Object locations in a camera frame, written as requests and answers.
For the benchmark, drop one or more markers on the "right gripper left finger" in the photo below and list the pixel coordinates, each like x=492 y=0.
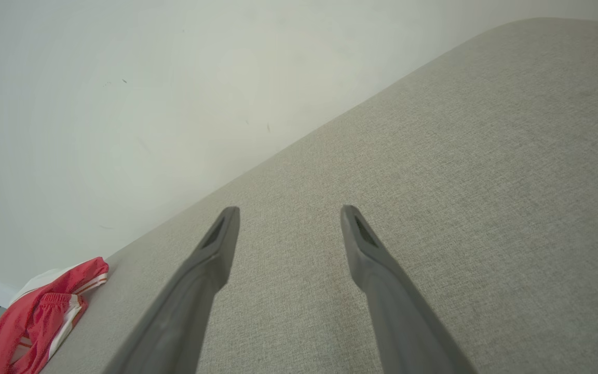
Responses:
x=185 y=311

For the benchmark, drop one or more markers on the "red jersey with white sleeves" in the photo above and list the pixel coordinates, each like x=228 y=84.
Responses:
x=78 y=275

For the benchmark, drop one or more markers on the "red shorts with white stripe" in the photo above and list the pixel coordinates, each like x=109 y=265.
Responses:
x=29 y=322

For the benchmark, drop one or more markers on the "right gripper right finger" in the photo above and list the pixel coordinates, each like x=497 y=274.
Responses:
x=403 y=322

